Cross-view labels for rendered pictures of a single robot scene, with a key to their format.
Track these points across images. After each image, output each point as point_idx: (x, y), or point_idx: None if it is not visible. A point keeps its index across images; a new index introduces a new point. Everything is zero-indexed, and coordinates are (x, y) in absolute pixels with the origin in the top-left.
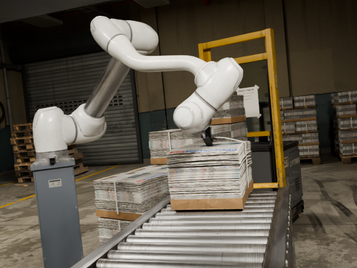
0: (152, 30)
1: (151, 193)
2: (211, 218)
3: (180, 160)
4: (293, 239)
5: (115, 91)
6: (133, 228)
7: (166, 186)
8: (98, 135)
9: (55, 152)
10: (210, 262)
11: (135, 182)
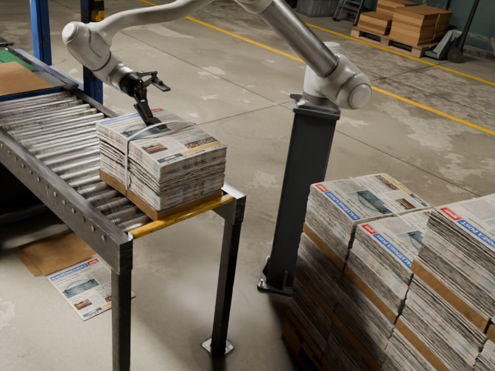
0: None
1: (320, 214)
2: None
3: None
4: (111, 292)
5: (288, 45)
6: None
7: (343, 234)
8: (334, 101)
9: (303, 91)
10: (44, 131)
11: (319, 183)
